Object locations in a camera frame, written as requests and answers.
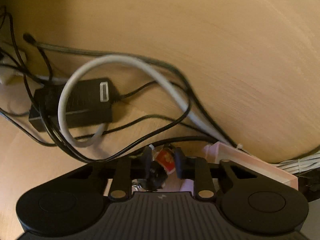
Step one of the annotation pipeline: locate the pink cardboard box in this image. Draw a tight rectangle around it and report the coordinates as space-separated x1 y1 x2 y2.
203 142 298 190

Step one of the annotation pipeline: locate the white thick cable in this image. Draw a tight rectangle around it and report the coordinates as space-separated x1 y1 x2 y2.
57 54 233 149

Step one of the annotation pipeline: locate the red black doll keychain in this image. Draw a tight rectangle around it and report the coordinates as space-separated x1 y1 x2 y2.
146 144 175 191

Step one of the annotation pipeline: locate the black cable bundle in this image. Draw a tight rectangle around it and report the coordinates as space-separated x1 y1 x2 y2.
0 4 241 163

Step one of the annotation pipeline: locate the black power adapter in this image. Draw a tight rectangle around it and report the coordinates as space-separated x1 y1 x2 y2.
34 77 120 128

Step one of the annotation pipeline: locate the grey bundled cable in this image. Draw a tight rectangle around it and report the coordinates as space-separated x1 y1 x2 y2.
272 152 320 176

